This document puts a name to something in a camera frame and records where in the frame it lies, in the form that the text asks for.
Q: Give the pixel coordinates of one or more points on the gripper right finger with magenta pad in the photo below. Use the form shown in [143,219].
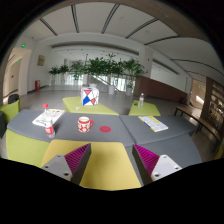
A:
[151,166]

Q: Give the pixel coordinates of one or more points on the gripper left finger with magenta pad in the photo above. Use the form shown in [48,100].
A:
[71,166]

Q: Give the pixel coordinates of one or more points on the distant clear water bottle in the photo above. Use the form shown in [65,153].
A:
[141,100]

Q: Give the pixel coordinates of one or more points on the yellow-green stool in front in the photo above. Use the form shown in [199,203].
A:
[109,168]

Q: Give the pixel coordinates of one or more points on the yellow and white booklet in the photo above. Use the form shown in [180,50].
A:
[153,123]

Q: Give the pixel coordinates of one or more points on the red and white mug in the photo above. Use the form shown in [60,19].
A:
[84,124]

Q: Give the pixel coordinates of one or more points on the round red coaster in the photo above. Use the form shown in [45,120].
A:
[105,129]

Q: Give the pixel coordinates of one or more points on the clear bottle with red cap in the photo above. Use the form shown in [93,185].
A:
[47,121]

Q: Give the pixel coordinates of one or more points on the open magazine on left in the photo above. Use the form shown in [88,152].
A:
[55,115]

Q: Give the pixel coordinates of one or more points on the green table with bottle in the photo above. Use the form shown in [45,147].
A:
[147,109]

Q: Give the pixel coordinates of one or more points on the green table with cube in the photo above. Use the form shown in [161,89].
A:
[73,105]

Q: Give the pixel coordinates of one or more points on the long wooden bench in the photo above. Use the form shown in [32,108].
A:
[200,121]

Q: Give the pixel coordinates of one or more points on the white cube with coloured triangles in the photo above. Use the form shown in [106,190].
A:
[89,96]

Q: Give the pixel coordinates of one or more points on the wooden bookshelf at right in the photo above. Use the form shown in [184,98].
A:
[213,107]

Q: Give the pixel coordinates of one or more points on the green chair at left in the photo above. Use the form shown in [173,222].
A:
[12,108]

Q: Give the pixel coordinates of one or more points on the red fire extinguisher box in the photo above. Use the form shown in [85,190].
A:
[37,85]

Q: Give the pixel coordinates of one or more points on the row of potted green plants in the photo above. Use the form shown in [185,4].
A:
[101,67]

